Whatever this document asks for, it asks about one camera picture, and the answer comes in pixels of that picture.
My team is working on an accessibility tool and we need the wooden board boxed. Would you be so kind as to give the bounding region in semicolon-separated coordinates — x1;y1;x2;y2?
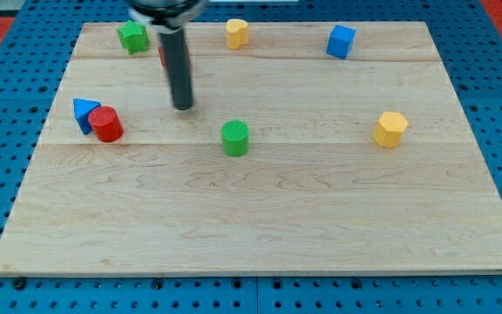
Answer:
0;22;502;277

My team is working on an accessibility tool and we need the red cylinder block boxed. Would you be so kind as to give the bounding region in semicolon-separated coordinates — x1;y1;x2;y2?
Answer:
88;106;124;142

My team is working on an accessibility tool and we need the red block behind rod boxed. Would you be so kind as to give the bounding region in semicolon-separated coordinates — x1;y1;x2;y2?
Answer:
158;46;166;68

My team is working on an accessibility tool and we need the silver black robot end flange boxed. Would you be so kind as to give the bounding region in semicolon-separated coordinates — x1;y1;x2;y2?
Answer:
128;0;208;29

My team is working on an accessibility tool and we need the green cylinder block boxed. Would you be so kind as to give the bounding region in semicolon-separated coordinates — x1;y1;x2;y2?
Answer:
220;119;250;157

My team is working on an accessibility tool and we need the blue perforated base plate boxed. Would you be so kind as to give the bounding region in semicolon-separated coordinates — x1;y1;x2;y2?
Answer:
0;0;502;313

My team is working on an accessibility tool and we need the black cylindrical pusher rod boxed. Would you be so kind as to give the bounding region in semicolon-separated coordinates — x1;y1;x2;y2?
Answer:
159;28;194;110

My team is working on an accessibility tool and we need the blue cube block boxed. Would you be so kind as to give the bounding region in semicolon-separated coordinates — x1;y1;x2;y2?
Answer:
326;25;356;59

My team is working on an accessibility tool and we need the green star block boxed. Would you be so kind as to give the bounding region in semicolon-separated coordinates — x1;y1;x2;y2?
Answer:
117;20;149;54

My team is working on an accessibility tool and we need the yellow heart block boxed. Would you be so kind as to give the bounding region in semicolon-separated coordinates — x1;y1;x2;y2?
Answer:
225;18;249;50

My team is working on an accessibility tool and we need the yellow hexagon block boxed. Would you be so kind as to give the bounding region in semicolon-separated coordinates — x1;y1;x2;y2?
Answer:
372;112;409;148

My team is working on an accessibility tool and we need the blue triangle block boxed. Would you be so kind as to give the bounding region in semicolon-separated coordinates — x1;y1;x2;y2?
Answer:
72;99;101;135

